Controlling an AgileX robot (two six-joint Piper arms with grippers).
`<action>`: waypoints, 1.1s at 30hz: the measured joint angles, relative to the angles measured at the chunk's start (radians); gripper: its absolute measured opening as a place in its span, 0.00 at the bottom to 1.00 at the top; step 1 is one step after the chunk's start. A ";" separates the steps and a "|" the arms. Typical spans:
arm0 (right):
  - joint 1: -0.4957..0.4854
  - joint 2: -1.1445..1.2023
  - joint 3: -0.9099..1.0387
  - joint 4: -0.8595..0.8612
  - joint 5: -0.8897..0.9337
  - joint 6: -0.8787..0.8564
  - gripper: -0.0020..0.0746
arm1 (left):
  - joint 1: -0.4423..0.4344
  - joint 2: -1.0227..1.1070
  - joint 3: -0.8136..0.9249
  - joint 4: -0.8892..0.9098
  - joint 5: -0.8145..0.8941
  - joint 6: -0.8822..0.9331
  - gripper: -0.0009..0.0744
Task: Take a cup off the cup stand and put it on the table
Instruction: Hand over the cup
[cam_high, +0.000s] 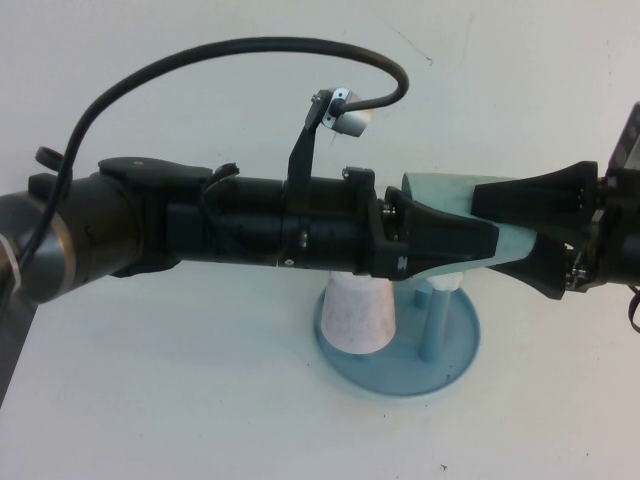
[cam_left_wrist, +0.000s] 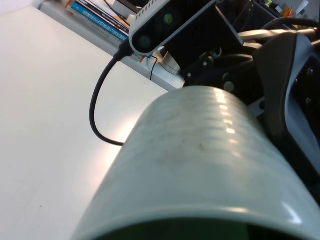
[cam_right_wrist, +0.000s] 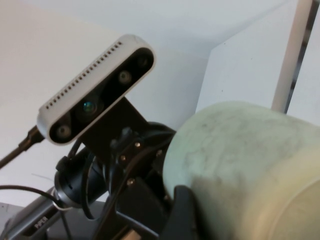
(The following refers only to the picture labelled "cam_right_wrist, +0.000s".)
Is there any black camera usb cable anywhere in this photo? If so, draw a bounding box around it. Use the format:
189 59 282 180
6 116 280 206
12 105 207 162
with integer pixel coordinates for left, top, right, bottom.
0 124 46 171

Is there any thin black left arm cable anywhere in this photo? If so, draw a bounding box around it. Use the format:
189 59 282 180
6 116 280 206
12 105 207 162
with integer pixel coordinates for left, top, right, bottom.
0 184 96 222

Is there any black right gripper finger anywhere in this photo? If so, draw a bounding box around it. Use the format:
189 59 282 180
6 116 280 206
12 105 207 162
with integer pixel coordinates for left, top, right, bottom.
158 184 201 240

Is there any green marbled plastic cup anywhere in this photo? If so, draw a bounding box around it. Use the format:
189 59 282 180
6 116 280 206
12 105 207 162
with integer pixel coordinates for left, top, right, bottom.
162 99 320 240

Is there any white side table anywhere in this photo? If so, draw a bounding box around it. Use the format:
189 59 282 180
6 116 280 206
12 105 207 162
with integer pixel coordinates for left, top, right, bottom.
194 0 313 116

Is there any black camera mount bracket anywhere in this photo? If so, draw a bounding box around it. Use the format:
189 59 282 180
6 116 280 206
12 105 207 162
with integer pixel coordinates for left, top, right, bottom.
81 96 151 163

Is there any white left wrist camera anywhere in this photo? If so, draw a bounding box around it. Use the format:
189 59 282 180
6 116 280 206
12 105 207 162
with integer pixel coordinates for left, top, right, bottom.
36 33 156 146

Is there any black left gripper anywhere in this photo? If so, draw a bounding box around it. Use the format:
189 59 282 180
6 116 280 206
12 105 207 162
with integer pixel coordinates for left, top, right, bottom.
94 121 181 240

